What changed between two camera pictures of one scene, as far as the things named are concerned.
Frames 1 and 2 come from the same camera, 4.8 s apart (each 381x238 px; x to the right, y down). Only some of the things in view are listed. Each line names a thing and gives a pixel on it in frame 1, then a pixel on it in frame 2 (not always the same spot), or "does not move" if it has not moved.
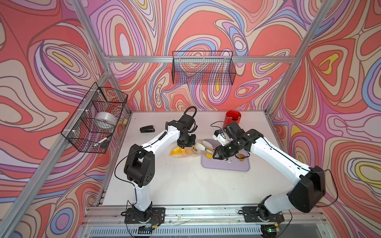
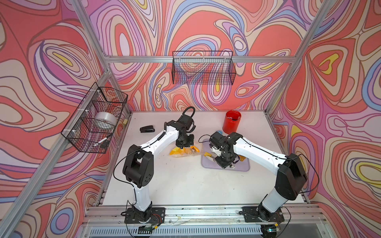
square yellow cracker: (209, 155) does not move
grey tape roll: (105, 120) does not move
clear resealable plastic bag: (178, 152) does not move
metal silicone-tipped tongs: (206, 146) → (212, 157)
